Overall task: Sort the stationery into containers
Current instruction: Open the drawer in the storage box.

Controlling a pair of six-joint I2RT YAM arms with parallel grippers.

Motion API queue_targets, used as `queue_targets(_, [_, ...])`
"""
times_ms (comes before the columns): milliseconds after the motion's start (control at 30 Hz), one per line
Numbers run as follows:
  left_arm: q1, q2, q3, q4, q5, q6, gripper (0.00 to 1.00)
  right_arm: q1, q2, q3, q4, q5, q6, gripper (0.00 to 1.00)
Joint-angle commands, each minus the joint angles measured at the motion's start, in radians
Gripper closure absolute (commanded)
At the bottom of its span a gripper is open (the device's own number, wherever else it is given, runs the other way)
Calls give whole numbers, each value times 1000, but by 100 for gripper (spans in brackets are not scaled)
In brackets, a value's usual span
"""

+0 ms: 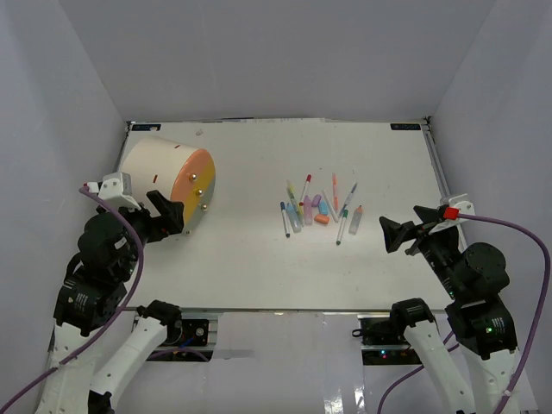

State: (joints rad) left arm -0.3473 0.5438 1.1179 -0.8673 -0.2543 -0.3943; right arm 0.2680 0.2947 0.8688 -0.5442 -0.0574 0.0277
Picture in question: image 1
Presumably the green capped white marker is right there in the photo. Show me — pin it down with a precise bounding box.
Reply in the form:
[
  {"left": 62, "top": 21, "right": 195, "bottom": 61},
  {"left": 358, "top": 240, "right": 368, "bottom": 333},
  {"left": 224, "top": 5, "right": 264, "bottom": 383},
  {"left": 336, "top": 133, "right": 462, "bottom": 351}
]
[{"left": 336, "top": 209, "right": 348, "bottom": 246}]

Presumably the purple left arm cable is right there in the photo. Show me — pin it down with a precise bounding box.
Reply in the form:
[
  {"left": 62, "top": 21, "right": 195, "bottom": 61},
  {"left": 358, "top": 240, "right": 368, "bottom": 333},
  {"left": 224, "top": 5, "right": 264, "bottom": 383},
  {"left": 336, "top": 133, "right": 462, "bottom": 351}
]
[{"left": 0, "top": 183, "right": 146, "bottom": 402}]

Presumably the blue slim pen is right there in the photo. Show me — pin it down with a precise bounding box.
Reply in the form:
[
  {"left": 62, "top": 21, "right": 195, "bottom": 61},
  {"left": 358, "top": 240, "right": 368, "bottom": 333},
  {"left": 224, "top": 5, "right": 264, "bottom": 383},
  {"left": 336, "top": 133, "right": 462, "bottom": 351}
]
[{"left": 338, "top": 182, "right": 358, "bottom": 218}]

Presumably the cream cylindrical drawer organizer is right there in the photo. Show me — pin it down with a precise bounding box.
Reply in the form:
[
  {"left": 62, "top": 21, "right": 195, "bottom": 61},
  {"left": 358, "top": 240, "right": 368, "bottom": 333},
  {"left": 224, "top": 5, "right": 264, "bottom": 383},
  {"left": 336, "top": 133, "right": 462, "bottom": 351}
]
[{"left": 119, "top": 136, "right": 216, "bottom": 235}]

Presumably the light blue highlighter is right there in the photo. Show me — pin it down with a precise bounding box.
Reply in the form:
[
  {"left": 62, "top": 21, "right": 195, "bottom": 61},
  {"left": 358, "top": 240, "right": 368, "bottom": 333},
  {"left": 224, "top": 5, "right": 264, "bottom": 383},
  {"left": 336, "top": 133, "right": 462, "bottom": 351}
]
[{"left": 285, "top": 203, "right": 302, "bottom": 233}]

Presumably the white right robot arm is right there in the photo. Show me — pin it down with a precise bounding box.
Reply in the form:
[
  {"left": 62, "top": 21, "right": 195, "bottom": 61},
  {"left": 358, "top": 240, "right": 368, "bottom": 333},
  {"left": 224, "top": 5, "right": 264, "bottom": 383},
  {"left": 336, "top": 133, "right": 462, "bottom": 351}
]
[{"left": 379, "top": 205, "right": 522, "bottom": 413}]

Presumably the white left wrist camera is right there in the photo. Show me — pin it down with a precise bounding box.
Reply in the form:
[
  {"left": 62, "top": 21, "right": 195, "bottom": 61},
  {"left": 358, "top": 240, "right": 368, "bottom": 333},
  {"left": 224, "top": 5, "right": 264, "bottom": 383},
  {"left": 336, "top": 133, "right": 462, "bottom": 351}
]
[{"left": 85, "top": 172, "right": 141, "bottom": 210}]

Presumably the orange tipped clear highlighter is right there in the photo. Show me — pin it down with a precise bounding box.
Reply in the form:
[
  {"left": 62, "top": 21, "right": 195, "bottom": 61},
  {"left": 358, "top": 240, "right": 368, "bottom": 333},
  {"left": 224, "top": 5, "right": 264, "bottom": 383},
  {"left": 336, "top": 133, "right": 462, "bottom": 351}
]
[{"left": 348, "top": 205, "right": 363, "bottom": 235}]

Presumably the white grey marker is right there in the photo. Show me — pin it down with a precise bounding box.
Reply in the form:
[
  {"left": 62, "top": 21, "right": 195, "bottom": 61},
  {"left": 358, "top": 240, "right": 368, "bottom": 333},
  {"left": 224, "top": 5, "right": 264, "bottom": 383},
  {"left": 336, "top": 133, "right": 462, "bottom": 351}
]
[{"left": 322, "top": 190, "right": 339, "bottom": 223}]

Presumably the purple highlighter cap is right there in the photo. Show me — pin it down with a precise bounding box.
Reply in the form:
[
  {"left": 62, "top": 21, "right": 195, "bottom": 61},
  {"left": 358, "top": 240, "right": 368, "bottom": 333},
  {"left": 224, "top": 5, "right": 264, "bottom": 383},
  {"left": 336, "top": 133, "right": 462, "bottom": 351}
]
[{"left": 311, "top": 194, "right": 322, "bottom": 207}]

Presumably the red capped white marker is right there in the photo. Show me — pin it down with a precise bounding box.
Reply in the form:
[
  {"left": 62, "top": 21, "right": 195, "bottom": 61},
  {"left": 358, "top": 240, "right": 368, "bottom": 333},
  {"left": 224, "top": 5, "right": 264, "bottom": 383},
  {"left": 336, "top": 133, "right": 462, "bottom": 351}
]
[{"left": 299, "top": 174, "right": 311, "bottom": 204}]

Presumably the orange slim pen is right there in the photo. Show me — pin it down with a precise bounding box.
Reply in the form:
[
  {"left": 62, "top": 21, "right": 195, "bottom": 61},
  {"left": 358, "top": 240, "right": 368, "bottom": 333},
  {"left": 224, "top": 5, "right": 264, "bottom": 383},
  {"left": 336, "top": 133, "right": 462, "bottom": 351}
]
[{"left": 332, "top": 172, "right": 339, "bottom": 213}]

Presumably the blue highlighter cap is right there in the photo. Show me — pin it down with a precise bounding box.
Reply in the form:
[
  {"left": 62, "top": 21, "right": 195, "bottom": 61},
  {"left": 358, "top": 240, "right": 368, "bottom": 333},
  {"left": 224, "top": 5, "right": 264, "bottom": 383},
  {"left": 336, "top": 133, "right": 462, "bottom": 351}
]
[{"left": 318, "top": 200, "right": 329, "bottom": 216}]

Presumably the orange highlighter cap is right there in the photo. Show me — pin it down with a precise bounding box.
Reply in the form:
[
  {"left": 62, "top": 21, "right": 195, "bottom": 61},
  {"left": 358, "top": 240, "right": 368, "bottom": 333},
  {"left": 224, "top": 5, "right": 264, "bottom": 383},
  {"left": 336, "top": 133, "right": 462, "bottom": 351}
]
[{"left": 314, "top": 214, "right": 329, "bottom": 225}]

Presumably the yellow highlighter pen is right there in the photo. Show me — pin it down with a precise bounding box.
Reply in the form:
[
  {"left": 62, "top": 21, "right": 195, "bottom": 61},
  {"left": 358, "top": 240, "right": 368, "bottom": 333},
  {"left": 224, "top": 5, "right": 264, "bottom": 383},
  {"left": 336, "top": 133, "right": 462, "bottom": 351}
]
[{"left": 286, "top": 180, "right": 303, "bottom": 214}]

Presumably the pink purple highlighter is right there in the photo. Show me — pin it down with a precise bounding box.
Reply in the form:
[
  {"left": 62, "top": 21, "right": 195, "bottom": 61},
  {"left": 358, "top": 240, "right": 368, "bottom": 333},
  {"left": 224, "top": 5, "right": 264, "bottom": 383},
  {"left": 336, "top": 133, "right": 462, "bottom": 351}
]
[{"left": 303, "top": 196, "right": 313, "bottom": 225}]

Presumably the blue capped white marker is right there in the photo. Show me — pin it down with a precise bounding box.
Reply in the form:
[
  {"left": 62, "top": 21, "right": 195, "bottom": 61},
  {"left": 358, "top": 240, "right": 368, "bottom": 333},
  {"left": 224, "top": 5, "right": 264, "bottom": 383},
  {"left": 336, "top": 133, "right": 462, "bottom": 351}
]
[{"left": 279, "top": 201, "right": 291, "bottom": 238}]

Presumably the orange top drawer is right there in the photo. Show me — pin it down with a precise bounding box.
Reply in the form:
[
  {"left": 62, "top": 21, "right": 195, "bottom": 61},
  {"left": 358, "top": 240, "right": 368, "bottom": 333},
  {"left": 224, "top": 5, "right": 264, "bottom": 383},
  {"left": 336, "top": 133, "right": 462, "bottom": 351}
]
[{"left": 171, "top": 149, "right": 216, "bottom": 204}]

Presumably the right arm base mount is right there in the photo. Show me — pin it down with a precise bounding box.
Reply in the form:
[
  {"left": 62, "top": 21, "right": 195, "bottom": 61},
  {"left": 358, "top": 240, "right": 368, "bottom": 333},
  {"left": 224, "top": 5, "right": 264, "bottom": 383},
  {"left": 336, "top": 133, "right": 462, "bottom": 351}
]
[{"left": 351, "top": 317, "right": 422, "bottom": 367}]

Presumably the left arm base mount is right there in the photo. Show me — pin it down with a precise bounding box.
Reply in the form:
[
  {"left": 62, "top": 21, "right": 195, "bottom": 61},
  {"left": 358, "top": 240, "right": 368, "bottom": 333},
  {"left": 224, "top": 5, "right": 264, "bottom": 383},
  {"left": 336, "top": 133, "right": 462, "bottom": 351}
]
[{"left": 147, "top": 311, "right": 221, "bottom": 362}]

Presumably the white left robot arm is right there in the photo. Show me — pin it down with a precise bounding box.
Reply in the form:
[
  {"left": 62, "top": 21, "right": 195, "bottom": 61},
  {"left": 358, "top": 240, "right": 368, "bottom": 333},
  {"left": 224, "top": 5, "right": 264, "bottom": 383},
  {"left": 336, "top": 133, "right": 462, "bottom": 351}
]
[{"left": 37, "top": 191, "right": 185, "bottom": 413}]

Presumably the green highlighter pen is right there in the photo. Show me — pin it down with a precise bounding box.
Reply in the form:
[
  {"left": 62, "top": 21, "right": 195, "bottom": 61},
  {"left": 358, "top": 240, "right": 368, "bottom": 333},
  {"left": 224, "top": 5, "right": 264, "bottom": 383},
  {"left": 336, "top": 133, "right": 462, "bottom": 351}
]
[{"left": 290, "top": 193, "right": 303, "bottom": 221}]

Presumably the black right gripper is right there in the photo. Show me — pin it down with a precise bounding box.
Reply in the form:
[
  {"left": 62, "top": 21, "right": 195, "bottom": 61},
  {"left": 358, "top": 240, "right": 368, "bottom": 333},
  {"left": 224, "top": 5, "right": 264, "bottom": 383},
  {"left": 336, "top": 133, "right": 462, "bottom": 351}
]
[{"left": 378, "top": 204, "right": 465, "bottom": 299}]

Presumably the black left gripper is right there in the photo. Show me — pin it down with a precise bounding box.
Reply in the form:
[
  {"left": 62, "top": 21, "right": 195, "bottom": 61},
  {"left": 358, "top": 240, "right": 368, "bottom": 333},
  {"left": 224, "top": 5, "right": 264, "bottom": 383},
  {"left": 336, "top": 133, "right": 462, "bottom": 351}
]
[{"left": 112, "top": 188, "right": 185, "bottom": 279}]

